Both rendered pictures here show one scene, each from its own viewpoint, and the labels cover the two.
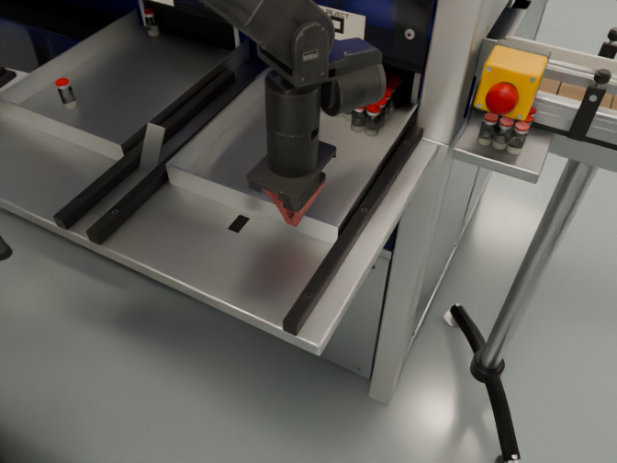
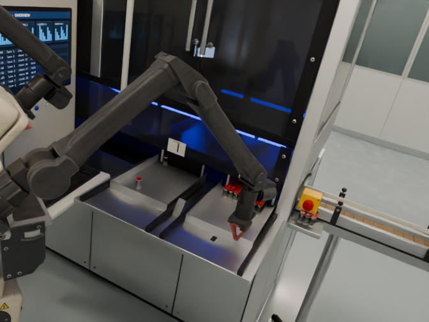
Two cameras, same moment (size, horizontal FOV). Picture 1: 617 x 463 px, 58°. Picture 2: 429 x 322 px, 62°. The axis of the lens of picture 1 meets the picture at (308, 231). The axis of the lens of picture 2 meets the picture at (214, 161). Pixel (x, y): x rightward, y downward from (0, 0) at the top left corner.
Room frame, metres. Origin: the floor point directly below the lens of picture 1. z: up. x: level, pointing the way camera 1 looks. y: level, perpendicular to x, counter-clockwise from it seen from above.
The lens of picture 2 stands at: (-0.50, 0.28, 1.64)
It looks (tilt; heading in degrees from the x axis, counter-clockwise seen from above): 25 degrees down; 352
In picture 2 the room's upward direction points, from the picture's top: 12 degrees clockwise
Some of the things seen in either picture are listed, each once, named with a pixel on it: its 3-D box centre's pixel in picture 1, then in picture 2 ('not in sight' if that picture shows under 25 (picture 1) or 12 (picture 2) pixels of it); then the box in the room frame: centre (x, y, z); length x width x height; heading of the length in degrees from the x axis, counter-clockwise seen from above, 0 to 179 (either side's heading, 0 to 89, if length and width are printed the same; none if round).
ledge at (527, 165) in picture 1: (505, 140); (307, 222); (0.69, -0.31, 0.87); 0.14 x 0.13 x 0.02; 152
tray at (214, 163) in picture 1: (307, 133); (234, 210); (0.67, 0.00, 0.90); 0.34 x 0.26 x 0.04; 153
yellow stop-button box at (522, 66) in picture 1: (510, 80); (310, 200); (0.66, -0.28, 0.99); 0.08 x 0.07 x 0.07; 152
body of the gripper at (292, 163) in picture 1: (292, 148); (244, 211); (0.48, 0.02, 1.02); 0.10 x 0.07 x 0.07; 151
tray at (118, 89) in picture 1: (130, 75); (161, 179); (0.83, 0.30, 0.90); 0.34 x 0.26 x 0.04; 152
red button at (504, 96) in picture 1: (502, 96); (308, 204); (0.62, -0.25, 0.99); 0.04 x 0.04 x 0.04; 62
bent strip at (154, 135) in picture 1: (129, 169); (172, 213); (0.57, 0.25, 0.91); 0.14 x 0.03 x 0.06; 152
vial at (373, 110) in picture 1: (372, 120); (258, 208); (0.69, -0.10, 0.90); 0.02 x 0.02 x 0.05
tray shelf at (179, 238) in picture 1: (190, 140); (188, 207); (0.69, 0.18, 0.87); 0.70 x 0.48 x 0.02; 62
